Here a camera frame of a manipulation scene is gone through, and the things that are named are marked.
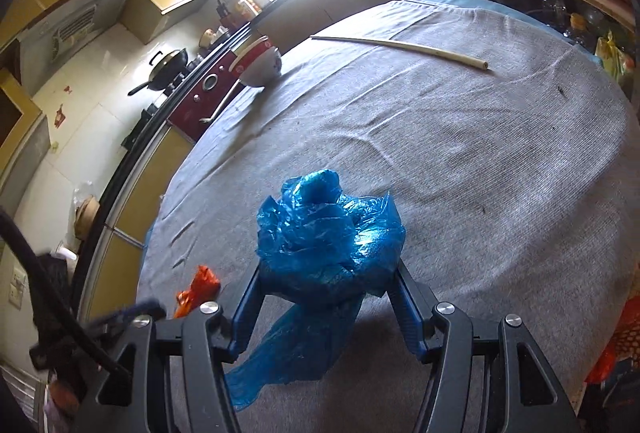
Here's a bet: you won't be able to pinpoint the red and white bowl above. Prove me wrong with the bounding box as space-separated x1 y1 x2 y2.
230 36 282 88

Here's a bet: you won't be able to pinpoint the person's left hand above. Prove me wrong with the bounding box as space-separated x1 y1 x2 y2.
48 380 80 416

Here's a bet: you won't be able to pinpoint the orange plastic bag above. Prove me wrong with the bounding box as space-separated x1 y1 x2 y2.
174 265 221 318

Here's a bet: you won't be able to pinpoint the dark red built-in oven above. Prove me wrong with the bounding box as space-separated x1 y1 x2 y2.
168 51 238 142

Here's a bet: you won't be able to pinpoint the black wok with lid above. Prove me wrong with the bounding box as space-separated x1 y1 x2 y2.
128 48 189 96

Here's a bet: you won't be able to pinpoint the yellow lower kitchen cabinets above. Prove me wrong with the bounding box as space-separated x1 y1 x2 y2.
72 0 391 317

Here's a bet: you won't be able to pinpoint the white electric stew pot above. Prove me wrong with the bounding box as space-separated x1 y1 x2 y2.
52 243 78 276

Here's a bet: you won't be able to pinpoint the red plastic trash basket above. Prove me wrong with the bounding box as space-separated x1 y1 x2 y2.
585 297 640 384

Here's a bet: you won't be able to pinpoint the grey tablecloth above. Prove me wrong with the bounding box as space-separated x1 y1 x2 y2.
135 0 640 433

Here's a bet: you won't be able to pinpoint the blue plastic bag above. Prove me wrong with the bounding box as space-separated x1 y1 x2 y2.
227 170 406 410

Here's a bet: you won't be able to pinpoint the long thin wooden stick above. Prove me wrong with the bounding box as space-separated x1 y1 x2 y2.
310 34 489 70

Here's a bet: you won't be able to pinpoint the grey range hood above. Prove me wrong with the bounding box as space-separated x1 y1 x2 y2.
17 0 126 96

